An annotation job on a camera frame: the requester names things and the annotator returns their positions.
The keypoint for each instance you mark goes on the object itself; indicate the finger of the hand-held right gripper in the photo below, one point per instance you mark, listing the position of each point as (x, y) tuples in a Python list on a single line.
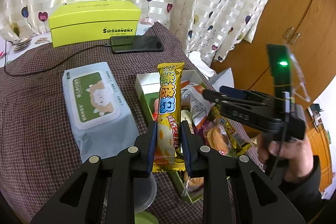
[(236, 91), (212, 96)]

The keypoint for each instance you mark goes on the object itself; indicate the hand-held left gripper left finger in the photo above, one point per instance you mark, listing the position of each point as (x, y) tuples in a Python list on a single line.
[(151, 145)]

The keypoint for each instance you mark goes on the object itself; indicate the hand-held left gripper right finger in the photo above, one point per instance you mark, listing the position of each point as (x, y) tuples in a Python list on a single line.
[(185, 145)]

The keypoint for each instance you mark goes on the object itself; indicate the orange white snack packet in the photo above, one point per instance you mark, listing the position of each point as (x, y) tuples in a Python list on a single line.
[(199, 106)]

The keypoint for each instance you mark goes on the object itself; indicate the pale green snack packet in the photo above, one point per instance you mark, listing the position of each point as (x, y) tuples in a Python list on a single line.
[(187, 116)]

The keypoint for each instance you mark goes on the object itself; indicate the orange bun packet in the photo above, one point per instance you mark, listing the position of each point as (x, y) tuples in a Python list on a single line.
[(215, 138)]

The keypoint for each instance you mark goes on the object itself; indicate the clear pastry packet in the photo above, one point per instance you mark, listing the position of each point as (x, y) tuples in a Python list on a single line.
[(194, 182)]

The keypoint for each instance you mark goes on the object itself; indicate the long gold snack bar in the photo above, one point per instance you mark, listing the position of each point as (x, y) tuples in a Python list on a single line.
[(231, 132)]

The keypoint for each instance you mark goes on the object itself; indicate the yellow gold snack packet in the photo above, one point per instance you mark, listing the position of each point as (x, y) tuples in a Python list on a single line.
[(169, 98)]

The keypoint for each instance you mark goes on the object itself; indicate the green white box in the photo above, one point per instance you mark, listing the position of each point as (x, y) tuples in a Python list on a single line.
[(147, 82)]

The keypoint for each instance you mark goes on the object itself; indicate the person's right forearm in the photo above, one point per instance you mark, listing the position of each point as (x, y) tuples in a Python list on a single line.
[(304, 195)]

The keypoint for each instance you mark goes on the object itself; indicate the person's right hand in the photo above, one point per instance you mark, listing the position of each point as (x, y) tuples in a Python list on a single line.
[(294, 158)]

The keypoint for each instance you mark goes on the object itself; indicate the white tissue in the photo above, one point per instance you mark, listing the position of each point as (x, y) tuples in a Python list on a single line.
[(202, 64)]

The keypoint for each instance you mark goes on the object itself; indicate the stack of black bowls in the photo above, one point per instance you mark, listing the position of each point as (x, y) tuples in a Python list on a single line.
[(147, 192)]

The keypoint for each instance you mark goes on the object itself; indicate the wet wipes pack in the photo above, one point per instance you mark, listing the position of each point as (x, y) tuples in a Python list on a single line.
[(94, 100)]

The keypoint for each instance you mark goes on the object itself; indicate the black phone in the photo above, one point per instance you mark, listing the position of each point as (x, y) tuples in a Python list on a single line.
[(136, 43)]

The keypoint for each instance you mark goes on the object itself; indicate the brown checkered tablecloth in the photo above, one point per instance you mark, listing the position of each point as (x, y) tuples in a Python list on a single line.
[(31, 113)]

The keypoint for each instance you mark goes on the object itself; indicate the lime green box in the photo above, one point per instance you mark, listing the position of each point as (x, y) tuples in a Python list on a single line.
[(92, 19)]

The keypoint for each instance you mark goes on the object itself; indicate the pile of coins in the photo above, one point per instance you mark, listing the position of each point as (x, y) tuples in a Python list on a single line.
[(22, 45)]

